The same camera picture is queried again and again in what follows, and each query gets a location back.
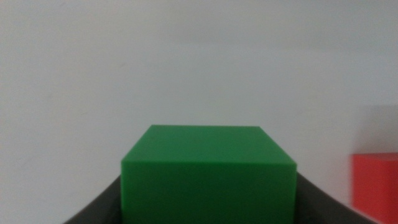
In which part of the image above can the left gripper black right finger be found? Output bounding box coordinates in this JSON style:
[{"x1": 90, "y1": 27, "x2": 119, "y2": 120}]
[{"x1": 294, "y1": 172, "x2": 379, "y2": 224}]

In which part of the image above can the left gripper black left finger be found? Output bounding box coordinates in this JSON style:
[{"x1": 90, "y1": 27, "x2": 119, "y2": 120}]
[{"x1": 63, "y1": 175, "x2": 123, "y2": 224}]

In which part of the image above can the red cube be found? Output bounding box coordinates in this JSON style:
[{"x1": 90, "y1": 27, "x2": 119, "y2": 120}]
[{"x1": 351, "y1": 152, "x2": 398, "y2": 224}]

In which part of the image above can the green cube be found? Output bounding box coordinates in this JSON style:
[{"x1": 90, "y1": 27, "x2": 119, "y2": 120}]
[{"x1": 120, "y1": 124, "x2": 298, "y2": 224}]

